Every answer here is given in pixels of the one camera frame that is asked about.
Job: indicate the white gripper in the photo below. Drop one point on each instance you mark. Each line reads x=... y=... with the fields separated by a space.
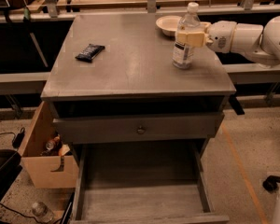
x=220 y=36

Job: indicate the clear plastic water bottle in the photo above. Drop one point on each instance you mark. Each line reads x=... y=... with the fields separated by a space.
x=183 y=53

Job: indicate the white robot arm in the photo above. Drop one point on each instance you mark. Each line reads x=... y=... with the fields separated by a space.
x=257 y=43

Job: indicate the grey wooden drawer cabinet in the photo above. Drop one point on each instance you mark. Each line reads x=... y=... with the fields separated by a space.
x=133 y=76

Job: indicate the grey top drawer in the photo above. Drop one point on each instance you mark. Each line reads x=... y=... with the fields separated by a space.
x=95 y=130

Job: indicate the grey open middle drawer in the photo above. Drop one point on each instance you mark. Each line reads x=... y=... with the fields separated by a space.
x=142 y=183

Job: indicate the bottle inside cardboard box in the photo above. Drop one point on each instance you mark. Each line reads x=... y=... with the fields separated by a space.
x=53 y=143

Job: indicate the clear bottle on floor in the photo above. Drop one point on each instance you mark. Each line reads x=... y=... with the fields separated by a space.
x=42 y=212

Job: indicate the white paper bowl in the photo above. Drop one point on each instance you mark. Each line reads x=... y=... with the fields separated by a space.
x=168 y=24

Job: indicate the dark snack bar packet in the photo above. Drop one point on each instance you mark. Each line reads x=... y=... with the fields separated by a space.
x=89 y=53

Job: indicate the black chair base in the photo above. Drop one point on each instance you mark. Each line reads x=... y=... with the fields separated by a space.
x=271 y=183

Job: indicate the cardboard box on floor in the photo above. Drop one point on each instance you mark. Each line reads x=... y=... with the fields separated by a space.
x=46 y=172

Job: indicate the black power adapter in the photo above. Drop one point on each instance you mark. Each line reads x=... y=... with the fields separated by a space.
x=18 y=138

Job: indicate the black equipment at left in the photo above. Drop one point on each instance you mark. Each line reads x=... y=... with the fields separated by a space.
x=10 y=167

